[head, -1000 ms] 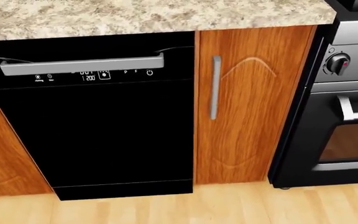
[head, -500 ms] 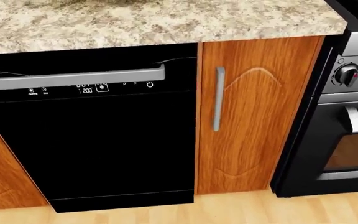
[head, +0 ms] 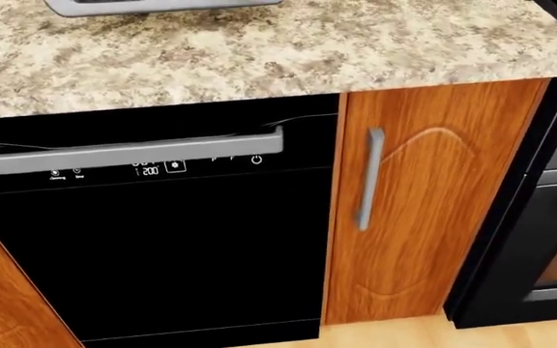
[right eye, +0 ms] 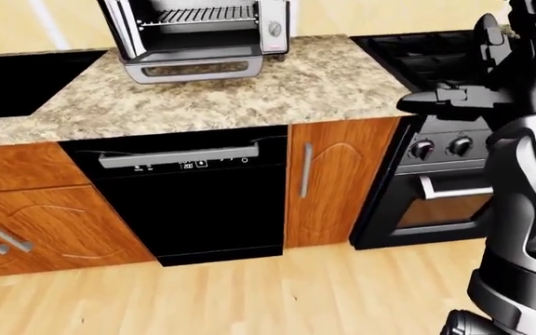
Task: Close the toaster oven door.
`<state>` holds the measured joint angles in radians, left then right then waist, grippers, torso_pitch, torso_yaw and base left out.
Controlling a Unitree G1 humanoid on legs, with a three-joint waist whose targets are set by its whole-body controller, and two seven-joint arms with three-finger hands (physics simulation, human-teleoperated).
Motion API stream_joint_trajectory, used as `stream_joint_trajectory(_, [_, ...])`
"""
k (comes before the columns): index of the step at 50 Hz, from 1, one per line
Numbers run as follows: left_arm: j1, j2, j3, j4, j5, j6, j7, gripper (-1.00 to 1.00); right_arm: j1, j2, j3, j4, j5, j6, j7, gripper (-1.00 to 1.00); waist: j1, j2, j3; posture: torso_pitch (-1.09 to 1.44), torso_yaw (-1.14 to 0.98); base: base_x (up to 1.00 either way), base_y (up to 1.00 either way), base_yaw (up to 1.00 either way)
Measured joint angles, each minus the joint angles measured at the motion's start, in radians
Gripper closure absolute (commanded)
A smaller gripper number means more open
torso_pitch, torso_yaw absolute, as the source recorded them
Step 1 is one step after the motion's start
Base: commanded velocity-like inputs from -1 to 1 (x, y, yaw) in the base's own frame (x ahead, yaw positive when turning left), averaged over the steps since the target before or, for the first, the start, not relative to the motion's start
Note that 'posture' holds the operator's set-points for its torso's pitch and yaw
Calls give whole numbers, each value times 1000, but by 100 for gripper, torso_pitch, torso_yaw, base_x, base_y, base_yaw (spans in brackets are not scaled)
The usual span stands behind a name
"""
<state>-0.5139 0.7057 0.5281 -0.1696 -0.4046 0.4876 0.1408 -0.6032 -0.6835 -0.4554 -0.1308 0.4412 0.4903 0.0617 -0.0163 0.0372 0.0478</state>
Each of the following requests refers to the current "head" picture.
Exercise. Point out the black stove oven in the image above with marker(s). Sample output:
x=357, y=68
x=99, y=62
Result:
x=539, y=217

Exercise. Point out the black dishwasher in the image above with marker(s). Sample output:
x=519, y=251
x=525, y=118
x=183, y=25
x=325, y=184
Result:
x=162, y=253

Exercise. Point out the plain wooden cabinet door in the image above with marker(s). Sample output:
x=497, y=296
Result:
x=3, y=290

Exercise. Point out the wooden cabinet door with arch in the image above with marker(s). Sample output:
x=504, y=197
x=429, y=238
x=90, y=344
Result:
x=428, y=203

